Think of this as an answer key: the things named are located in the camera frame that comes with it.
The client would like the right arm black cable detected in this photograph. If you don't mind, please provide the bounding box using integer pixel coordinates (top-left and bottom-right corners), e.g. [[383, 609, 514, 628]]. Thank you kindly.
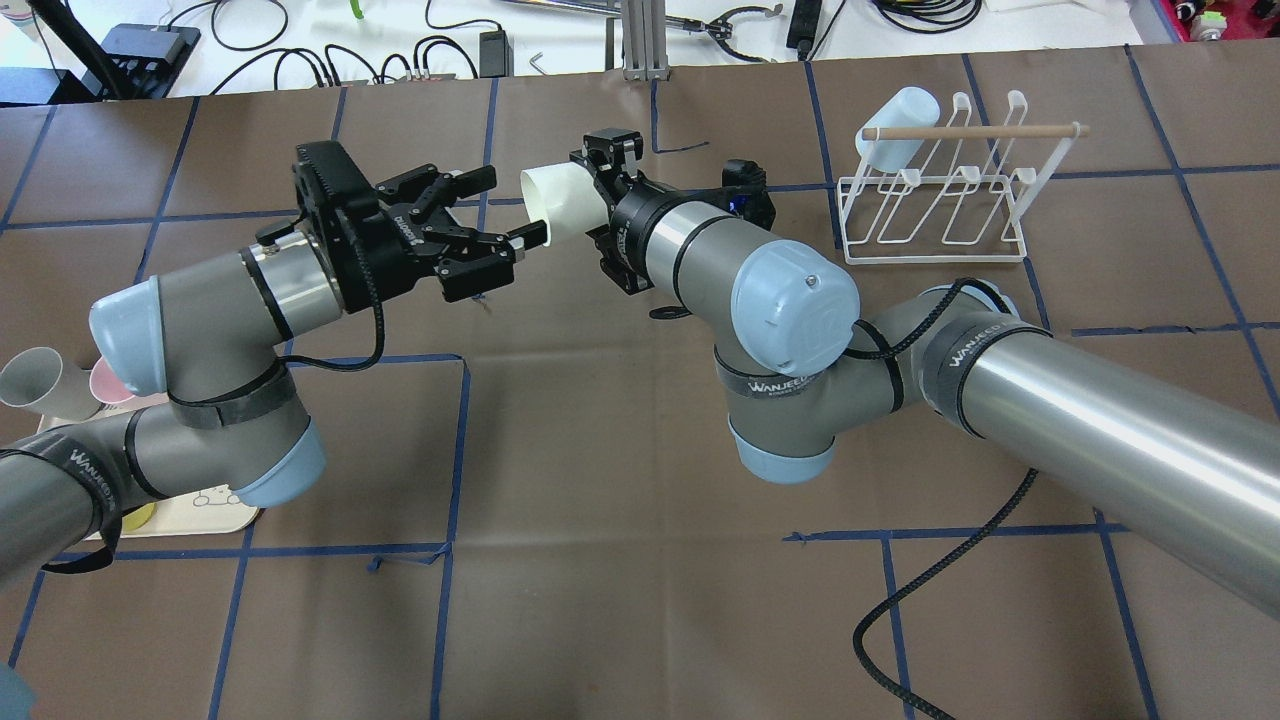
[[850, 277, 1041, 720]]

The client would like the grey plastic cup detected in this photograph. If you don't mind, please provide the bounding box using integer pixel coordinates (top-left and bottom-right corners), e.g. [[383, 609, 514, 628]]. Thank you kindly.
[[1, 347, 102, 421]]

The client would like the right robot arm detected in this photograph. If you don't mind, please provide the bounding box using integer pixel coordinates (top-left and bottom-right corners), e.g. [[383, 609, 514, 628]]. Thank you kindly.
[[570, 128, 1279, 616]]

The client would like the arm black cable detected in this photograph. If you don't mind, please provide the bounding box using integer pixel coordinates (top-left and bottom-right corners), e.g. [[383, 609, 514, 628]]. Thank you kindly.
[[850, 277, 1041, 720], [285, 270, 388, 373]]

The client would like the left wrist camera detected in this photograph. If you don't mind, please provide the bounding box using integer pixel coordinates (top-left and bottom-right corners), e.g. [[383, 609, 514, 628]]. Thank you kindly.
[[255, 140, 381, 260]]

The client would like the cream plastic tray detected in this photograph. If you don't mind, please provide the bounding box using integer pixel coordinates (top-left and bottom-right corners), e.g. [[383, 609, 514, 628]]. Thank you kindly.
[[40, 415, 262, 541]]

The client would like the light blue plastic cup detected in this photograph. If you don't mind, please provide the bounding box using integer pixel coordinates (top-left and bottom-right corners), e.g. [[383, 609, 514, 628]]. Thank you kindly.
[[855, 86, 940, 174]]

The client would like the aluminium frame post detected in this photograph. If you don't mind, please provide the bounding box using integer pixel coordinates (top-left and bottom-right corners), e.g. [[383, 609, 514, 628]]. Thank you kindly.
[[620, 0, 669, 81]]

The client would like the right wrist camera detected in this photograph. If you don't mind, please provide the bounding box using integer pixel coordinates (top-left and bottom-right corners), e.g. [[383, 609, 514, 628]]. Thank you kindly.
[[721, 159, 776, 231]]

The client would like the yellow plastic cup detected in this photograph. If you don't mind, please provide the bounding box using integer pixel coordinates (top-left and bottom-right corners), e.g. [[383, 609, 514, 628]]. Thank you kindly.
[[122, 503, 157, 534]]

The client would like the pale green plastic cup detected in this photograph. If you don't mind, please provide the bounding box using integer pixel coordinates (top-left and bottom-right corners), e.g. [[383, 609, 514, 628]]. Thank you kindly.
[[520, 161, 609, 246]]

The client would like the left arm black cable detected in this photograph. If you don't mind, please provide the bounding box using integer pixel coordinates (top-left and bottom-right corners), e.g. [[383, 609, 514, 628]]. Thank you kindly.
[[285, 270, 388, 373]]

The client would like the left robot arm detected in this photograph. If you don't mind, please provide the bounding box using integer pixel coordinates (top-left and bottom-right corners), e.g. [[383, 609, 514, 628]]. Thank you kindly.
[[1, 140, 549, 584]]

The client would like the pink plastic cup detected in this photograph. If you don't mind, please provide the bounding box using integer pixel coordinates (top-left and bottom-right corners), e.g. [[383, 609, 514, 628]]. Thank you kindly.
[[90, 357, 137, 406]]

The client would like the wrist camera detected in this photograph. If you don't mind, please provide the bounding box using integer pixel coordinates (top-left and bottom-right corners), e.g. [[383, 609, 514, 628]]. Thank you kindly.
[[255, 140, 381, 260], [721, 159, 776, 231]]

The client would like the white wire cup rack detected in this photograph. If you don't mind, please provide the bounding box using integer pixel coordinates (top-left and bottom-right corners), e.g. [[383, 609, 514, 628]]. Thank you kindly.
[[837, 90, 1091, 266]]

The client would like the black power adapter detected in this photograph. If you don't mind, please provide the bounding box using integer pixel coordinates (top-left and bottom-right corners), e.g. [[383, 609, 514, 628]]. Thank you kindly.
[[476, 29, 515, 78]]

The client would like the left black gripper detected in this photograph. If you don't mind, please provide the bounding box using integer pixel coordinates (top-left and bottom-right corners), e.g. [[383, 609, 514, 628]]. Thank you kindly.
[[315, 164, 550, 313]]

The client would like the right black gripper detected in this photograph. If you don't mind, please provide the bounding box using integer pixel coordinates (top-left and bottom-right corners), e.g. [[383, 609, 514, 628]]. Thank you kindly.
[[570, 128, 681, 295]]

